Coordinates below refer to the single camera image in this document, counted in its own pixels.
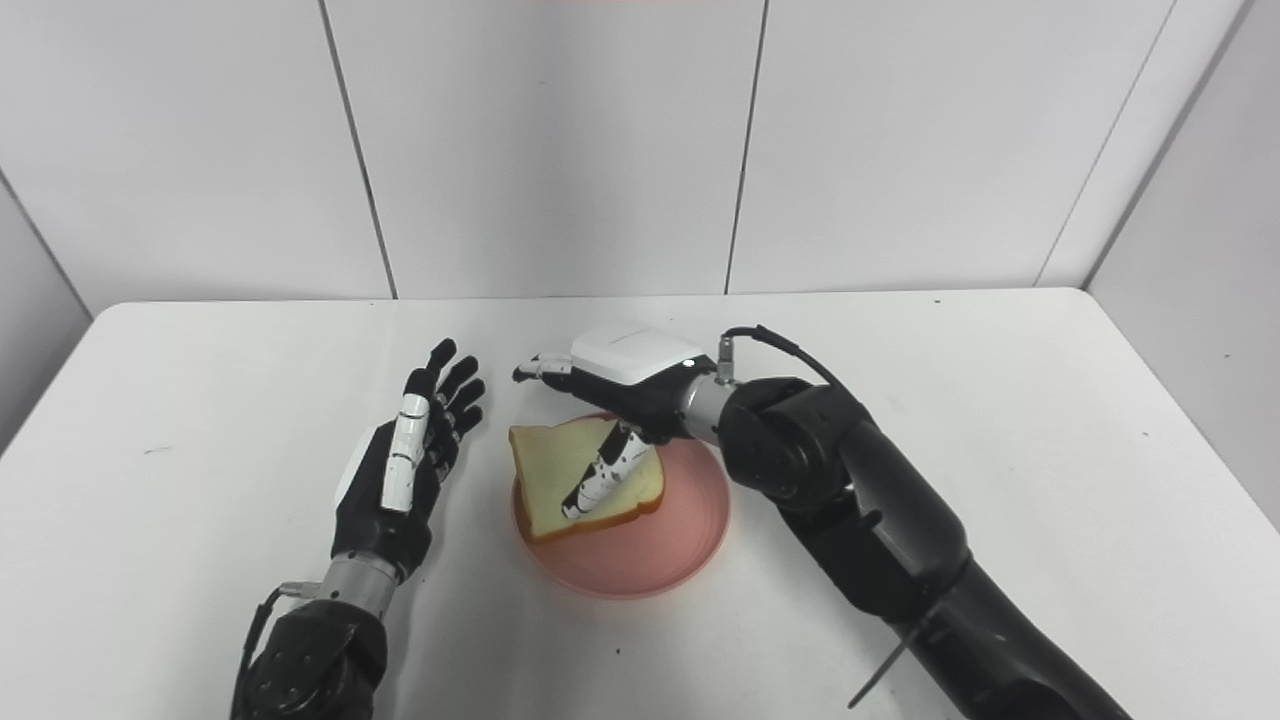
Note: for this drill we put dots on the slice of white bread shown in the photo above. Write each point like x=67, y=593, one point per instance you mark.
x=545, y=470

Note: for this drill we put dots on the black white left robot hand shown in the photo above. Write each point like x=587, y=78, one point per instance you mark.
x=375, y=510

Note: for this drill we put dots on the pink round plate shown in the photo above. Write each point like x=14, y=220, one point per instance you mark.
x=640, y=560

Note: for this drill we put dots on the black zip tie tail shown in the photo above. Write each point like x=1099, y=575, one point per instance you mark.
x=878, y=675

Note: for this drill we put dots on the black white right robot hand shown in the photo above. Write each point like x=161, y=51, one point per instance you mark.
x=630, y=360

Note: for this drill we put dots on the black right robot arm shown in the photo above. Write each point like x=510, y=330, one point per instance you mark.
x=880, y=500

